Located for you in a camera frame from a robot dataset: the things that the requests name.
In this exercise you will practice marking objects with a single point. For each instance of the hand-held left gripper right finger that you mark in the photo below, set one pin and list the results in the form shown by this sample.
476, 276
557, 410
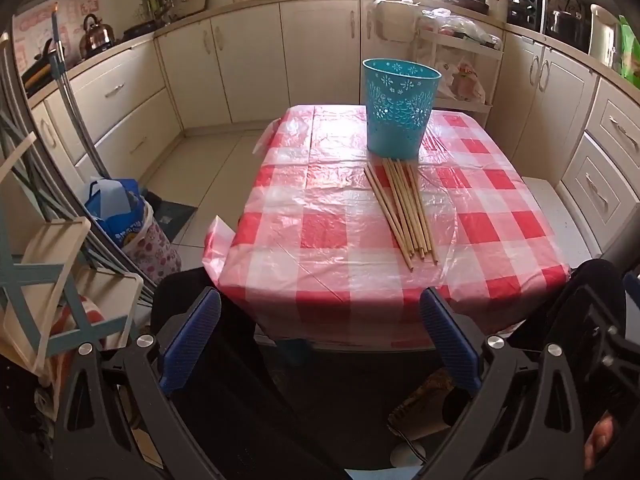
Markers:
450, 340

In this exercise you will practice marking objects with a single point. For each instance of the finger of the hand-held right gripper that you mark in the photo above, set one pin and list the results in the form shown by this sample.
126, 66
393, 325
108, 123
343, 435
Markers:
597, 280

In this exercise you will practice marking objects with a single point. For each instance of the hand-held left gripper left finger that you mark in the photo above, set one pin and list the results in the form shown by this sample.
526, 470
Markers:
192, 340

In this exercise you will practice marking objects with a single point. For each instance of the pile of wooden chopsticks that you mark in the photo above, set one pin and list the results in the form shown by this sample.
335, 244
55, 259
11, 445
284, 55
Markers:
400, 200

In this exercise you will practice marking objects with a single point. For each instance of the teal perforated plastic basket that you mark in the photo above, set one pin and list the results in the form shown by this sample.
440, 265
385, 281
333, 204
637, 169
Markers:
400, 110

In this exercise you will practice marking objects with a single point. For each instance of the person's right hand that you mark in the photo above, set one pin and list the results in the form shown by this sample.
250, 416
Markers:
602, 440

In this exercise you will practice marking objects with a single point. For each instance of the person's black trousers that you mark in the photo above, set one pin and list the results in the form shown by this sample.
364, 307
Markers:
240, 385

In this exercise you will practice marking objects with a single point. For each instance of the brown patterned slipper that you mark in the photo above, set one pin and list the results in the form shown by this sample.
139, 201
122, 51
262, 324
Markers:
420, 405

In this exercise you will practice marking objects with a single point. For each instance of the white chair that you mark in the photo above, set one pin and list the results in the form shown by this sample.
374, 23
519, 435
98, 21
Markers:
555, 210

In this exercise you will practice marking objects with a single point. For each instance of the floral print bag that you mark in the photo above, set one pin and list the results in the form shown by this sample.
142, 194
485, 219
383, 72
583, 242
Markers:
150, 255

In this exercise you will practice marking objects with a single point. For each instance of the dark floor mat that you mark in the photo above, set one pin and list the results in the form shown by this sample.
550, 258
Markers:
170, 220

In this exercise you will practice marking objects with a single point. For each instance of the orange striped cloth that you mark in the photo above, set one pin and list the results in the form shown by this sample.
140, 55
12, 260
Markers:
65, 365

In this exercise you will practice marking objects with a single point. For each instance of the blue shopping bag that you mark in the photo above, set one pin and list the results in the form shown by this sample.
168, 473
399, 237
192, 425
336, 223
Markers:
115, 210

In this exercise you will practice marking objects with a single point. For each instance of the red white checked tablecloth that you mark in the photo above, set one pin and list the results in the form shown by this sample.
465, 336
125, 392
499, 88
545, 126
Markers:
325, 240

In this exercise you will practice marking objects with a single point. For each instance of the green bag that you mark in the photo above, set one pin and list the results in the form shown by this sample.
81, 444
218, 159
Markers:
630, 45

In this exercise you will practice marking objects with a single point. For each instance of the red printed plastic bag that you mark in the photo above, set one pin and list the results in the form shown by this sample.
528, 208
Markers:
467, 80

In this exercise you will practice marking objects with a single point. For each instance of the white thermos jug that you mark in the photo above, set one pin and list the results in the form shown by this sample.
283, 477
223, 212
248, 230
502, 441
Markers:
602, 35

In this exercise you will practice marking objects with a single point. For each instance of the steel pot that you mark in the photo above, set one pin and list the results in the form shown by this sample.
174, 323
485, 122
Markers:
565, 22

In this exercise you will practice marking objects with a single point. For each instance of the white plastic bag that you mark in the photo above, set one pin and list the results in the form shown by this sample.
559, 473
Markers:
440, 70

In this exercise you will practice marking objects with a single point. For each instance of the white trolley rack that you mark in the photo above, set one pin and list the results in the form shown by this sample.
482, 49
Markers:
450, 45

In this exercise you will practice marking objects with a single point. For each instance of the cream lower kitchen cabinets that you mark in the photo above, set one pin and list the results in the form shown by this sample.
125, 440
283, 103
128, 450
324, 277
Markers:
250, 60

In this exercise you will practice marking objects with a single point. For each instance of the black toaster oven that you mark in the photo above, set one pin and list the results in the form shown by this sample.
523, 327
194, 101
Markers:
520, 2

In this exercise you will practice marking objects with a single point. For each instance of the clear plastic bag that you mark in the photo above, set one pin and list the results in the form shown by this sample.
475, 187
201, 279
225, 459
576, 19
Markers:
450, 22

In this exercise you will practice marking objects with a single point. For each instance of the steel kettle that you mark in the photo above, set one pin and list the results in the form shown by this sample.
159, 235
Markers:
95, 32

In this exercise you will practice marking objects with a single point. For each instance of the pink wall stickers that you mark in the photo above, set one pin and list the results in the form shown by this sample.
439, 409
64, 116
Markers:
60, 15

